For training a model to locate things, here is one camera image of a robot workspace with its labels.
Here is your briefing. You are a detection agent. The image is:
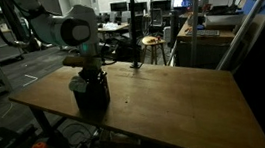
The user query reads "black computer monitor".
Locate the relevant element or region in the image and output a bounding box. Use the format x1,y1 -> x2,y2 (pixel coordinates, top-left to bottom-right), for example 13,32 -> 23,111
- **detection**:
136,1 -> 150,15
149,0 -> 174,14
109,1 -> 128,14

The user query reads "grey cabinet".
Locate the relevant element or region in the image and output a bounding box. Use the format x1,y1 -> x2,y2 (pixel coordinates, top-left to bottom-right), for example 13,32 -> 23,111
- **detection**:
0,27 -> 25,63

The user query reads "light wooden desk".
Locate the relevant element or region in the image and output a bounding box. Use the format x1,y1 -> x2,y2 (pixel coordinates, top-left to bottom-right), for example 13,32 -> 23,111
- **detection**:
97,20 -> 132,44

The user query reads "silver metal tripod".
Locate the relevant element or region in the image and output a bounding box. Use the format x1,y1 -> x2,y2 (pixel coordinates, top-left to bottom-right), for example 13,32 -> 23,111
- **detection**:
160,0 -> 265,78

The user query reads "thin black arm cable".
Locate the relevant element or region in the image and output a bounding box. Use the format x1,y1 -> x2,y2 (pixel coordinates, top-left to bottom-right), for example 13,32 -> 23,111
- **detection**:
98,43 -> 119,67

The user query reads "round wooden stool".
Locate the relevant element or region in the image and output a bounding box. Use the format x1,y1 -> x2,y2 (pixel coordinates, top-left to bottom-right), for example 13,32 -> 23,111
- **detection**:
140,33 -> 170,69

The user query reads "white keyboard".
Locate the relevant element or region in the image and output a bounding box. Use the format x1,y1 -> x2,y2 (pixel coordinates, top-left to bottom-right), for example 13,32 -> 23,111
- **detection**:
184,27 -> 222,41

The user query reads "black equipment case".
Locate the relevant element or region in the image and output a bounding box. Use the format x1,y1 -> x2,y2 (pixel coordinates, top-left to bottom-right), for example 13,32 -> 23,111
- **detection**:
0,123 -> 38,148

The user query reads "monitor with blue screen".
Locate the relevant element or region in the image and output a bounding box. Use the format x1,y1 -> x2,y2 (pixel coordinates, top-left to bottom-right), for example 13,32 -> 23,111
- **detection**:
171,0 -> 193,10

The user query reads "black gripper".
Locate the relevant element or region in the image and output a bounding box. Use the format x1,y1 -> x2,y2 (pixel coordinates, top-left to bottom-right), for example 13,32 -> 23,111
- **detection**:
76,55 -> 106,83

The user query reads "black table leg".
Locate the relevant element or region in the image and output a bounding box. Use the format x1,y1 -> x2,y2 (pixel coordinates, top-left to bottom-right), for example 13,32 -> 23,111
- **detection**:
29,104 -> 57,144

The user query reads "black office chair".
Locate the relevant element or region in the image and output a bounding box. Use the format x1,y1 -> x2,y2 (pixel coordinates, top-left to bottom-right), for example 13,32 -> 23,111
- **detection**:
136,11 -> 154,39

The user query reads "grey mesh office chair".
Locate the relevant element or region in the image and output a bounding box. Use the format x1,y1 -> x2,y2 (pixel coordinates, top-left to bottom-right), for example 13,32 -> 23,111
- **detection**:
149,7 -> 165,29

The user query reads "black mesh basket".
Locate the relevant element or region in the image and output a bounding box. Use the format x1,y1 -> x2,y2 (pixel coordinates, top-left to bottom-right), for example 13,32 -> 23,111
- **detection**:
70,71 -> 113,116

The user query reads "wooden workbench with drawers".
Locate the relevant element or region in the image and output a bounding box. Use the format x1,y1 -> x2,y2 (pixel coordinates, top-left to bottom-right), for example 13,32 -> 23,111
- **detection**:
171,15 -> 240,74

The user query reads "black vertical pole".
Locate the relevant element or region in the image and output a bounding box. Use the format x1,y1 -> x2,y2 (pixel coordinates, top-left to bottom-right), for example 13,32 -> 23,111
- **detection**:
121,0 -> 145,70

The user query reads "white computer case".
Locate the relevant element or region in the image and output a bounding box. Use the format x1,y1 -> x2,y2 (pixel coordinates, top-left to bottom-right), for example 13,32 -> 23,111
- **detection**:
161,25 -> 174,44

